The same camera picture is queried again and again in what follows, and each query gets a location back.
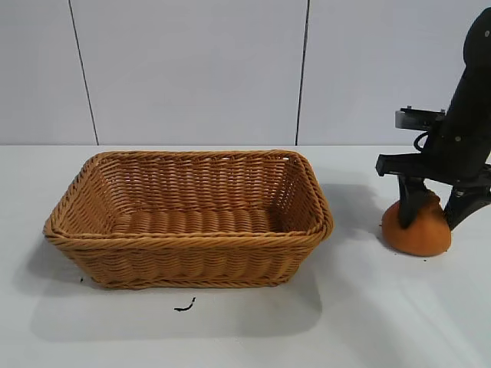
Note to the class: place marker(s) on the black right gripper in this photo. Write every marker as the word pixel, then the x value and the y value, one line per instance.
pixel 460 153

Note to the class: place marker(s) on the orange knobbed citrus fruit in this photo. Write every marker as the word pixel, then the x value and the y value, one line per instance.
pixel 422 239

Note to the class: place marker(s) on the tan woven wicker basket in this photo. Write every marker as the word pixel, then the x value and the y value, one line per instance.
pixel 192 260

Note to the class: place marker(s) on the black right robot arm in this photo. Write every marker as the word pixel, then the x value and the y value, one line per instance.
pixel 479 46

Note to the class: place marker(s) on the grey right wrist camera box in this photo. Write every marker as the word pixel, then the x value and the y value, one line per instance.
pixel 416 119

